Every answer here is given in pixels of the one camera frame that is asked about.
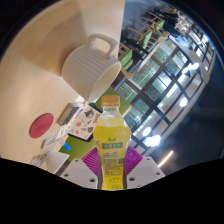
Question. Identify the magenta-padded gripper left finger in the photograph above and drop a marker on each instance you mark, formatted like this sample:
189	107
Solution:
78	173

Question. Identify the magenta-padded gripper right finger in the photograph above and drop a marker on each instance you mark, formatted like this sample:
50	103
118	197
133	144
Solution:
146	171

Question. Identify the yellow drink bottle orange cap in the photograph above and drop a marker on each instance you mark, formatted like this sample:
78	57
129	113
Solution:
111	143

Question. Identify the long curved light strip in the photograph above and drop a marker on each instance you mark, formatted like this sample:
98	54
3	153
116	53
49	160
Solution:
165	158

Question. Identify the green upholstered booth bench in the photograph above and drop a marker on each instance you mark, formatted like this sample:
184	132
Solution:
78	150

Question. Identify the small blue-capped bottle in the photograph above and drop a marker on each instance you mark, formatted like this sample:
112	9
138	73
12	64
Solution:
65	144

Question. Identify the hanging ceiling lamps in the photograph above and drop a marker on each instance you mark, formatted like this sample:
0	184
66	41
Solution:
151	140

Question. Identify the white paper napkin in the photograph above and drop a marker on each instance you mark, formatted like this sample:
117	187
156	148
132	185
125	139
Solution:
38	159

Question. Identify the small white square device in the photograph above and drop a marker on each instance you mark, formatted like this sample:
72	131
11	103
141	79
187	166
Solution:
50	141

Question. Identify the black-framed picture tablet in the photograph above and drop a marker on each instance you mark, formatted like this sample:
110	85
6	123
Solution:
85	121

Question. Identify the small dark box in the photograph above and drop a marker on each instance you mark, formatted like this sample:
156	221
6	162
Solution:
68	114

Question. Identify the flat round red coaster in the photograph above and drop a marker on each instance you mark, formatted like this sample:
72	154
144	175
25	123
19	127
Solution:
41	125

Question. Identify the white ribbed mug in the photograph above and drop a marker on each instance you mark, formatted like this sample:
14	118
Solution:
83	70

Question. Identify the light wooden dining table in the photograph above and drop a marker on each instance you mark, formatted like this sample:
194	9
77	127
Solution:
155	50

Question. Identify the wooden chairs with green seats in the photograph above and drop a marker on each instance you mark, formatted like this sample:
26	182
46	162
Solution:
146	36

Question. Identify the large dark-framed window wall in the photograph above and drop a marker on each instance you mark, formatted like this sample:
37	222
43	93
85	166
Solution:
160	93

